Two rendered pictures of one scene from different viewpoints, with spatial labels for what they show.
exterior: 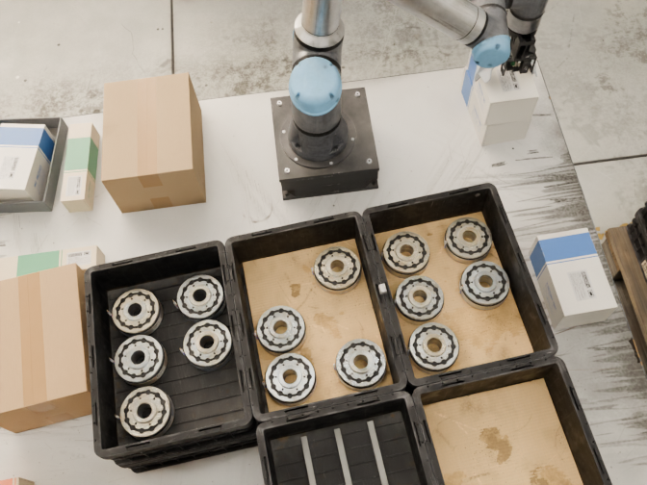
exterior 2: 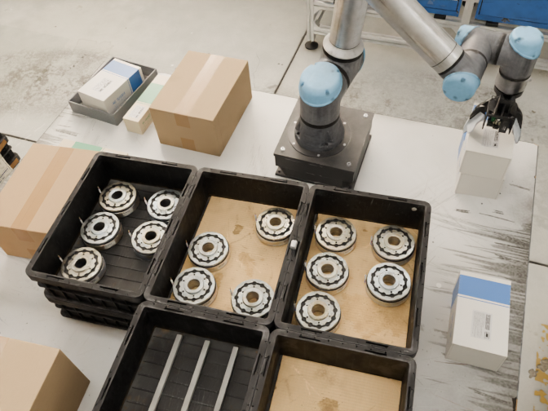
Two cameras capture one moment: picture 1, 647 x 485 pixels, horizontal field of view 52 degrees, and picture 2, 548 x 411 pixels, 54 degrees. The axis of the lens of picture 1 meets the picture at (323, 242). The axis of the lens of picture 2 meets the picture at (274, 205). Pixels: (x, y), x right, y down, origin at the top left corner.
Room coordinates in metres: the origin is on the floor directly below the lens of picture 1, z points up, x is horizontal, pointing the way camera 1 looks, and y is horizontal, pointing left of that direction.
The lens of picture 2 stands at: (-0.12, -0.37, 1.98)
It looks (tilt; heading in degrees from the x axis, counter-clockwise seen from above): 52 degrees down; 25
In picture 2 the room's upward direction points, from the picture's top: 6 degrees counter-clockwise
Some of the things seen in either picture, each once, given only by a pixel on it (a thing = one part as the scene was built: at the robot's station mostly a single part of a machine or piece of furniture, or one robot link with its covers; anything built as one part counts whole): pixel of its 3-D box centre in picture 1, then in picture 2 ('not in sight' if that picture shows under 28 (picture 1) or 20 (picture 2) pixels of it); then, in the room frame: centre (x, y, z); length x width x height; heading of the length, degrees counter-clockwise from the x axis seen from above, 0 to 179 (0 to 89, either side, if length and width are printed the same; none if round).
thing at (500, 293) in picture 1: (485, 282); (388, 281); (0.53, -0.34, 0.86); 0.10 x 0.10 x 0.01
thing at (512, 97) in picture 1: (501, 80); (488, 140); (1.09, -0.49, 0.84); 0.20 x 0.12 x 0.09; 2
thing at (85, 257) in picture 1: (52, 268); (93, 158); (0.74, 0.67, 0.73); 0.24 x 0.06 x 0.06; 92
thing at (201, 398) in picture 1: (170, 350); (123, 231); (0.45, 0.34, 0.87); 0.40 x 0.30 x 0.11; 7
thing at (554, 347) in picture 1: (453, 279); (357, 262); (0.53, -0.26, 0.92); 0.40 x 0.30 x 0.02; 7
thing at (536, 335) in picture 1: (451, 289); (355, 273); (0.53, -0.26, 0.87); 0.40 x 0.30 x 0.11; 7
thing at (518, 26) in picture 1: (526, 15); (513, 79); (1.07, -0.50, 1.07); 0.08 x 0.08 x 0.05
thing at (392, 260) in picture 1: (406, 251); (336, 233); (0.63, -0.18, 0.86); 0.10 x 0.10 x 0.01
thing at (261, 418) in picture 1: (311, 310); (232, 240); (0.49, 0.04, 0.92); 0.40 x 0.30 x 0.02; 7
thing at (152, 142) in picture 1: (155, 142); (204, 102); (1.05, 0.41, 0.78); 0.30 x 0.22 x 0.16; 2
